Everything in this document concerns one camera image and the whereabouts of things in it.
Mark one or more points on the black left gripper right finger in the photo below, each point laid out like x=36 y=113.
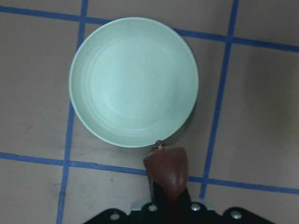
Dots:
x=188 y=211

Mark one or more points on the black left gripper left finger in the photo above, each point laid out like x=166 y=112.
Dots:
x=156 y=210

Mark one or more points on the brown bun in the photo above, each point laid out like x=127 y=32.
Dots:
x=167 y=166

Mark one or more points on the brown gridded table mat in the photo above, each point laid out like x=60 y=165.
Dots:
x=242 y=139

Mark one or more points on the light green plate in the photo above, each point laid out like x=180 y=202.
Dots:
x=133 y=81

